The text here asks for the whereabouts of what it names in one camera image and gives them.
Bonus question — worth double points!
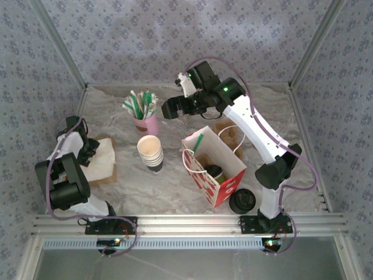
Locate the red printed paper bag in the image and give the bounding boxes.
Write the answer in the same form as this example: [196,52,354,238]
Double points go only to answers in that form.
[181,124,248,208]

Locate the white paper napkins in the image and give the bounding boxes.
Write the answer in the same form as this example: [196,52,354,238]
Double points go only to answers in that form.
[87,137,116,181]

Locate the stack of pulp cup carriers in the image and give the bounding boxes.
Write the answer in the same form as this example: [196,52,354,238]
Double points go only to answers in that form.
[212,121,244,160]

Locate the green striped wrapped straw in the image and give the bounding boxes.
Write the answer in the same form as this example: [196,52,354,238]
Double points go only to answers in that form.
[122,96,142,120]

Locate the pink straw holder cup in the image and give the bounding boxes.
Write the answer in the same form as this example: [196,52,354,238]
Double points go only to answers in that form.
[133,113,160,137]

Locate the wooden stir stick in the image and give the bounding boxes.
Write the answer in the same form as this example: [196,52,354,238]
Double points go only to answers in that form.
[136,90,145,117]

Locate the small controller board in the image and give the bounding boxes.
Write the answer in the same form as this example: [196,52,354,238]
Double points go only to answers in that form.
[261,237,285,253]
[97,237,122,255]

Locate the stack of black cup lids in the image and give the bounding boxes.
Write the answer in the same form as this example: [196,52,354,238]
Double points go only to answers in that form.
[228,188,257,214]

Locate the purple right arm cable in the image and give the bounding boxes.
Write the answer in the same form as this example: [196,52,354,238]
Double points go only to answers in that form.
[183,55,319,257]

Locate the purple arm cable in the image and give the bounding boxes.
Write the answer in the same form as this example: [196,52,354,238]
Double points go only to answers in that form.
[183,55,319,257]
[46,118,139,259]

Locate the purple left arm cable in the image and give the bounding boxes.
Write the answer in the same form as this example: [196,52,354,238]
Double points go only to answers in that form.
[46,118,139,259]

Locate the aluminium table end rail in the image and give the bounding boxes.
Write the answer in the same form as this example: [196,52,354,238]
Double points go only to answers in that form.
[86,82,291,88]

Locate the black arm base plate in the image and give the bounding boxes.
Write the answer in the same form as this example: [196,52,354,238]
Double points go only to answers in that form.
[239,215,294,236]
[84,215,138,236]

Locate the aluminium table side rail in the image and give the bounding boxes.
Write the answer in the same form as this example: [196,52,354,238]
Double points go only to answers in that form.
[290,86,333,212]

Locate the aluminium corner post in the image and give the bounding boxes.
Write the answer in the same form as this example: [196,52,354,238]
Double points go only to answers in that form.
[288,0,343,88]

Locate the aluminium mounting rail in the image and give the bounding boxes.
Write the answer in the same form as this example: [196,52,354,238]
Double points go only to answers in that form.
[31,212,349,237]

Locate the slotted grey cable duct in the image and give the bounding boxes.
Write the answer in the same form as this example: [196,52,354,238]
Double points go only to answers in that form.
[43,236,265,250]

